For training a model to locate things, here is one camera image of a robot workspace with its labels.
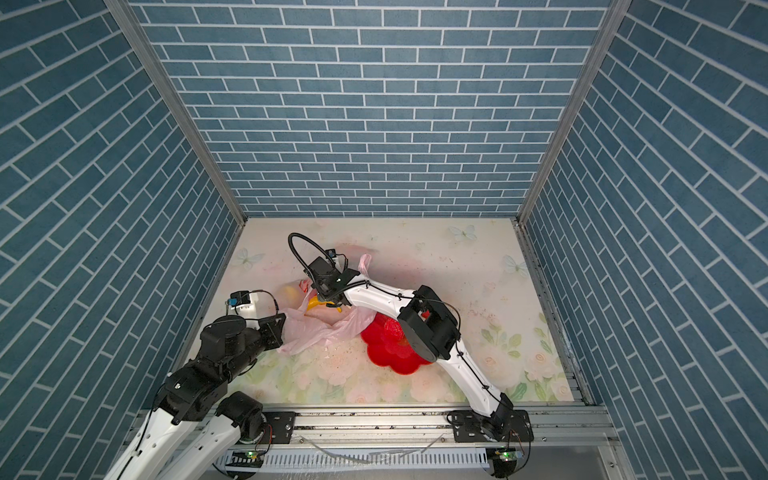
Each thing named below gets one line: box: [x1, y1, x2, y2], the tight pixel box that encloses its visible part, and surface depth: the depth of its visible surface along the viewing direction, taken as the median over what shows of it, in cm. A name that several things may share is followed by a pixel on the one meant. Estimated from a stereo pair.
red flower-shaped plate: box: [360, 313, 431, 375], surface depth 87 cm
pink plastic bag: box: [278, 279, 376, 356], surface depth 84 cm
